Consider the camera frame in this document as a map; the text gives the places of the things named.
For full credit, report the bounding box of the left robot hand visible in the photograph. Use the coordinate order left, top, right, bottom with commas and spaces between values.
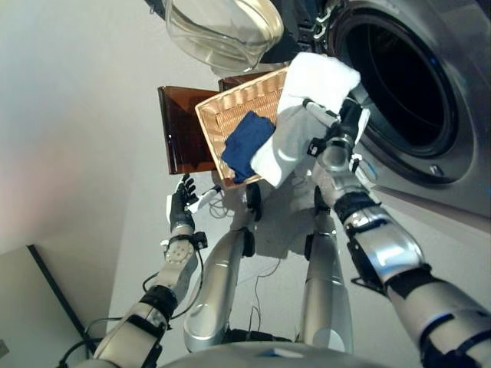
166, 173, 220, 234

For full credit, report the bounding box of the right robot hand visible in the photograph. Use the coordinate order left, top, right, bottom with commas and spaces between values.
302, 97, 371, 146

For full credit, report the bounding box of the white garment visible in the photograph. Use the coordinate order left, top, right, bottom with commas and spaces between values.
251, 51, 362, 188

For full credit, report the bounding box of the blue garment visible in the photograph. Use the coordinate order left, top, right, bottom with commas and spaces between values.
221, 110, 275, 184

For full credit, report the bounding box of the grey front-load washing machine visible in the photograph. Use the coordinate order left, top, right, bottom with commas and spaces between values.
295, 0, 491, 235

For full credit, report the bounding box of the left silver robot leg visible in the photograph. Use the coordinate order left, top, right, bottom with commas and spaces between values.
183, 182, 264, 352

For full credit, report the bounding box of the wicker laundry basket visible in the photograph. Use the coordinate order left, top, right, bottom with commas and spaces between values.
194, 65, 292, 192

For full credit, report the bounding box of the round glass washer door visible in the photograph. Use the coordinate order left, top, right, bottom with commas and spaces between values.
145, 0, 308, 74

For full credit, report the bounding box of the white board with black edge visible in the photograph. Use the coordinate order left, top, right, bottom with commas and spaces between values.
0, 243, 87, 346

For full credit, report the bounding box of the grey robot torso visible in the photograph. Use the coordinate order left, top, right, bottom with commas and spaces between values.
160, 337, 407, 368

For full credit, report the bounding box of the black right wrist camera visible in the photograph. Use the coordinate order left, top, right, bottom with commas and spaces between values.
306, 136, 327, 158

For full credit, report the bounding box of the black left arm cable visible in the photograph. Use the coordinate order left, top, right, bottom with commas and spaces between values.
57, 245, 204, 365

